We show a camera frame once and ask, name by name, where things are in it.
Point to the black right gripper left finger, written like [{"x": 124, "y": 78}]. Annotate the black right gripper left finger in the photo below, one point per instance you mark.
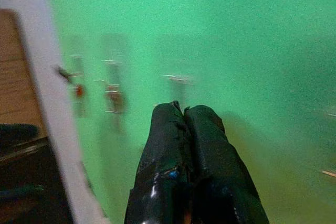
[{"x": 160, "y": 150}]

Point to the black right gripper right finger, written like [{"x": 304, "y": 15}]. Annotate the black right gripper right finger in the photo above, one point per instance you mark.
[{"x": 218, "y": 155}]

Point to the key bunch with brown tag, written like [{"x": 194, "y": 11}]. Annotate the key bunch with brown tag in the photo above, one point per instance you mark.
[{"x": 114, "y": 90}]

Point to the key bunch with red tag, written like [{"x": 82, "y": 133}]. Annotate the key bunch with red tag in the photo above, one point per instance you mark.
[{"x": 76, "y": 82}]

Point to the dark wooden furniture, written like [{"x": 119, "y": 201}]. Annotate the dark wooden furniture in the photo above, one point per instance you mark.
[{"x": 26, "y": 176}]

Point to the silver wall hook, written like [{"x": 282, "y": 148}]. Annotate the silver wall hook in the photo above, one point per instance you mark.
[{"x": 178, "y": 82}]

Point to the white door frame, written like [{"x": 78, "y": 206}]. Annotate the white door frame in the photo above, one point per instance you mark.
[{"x": 53, "y": 108}]

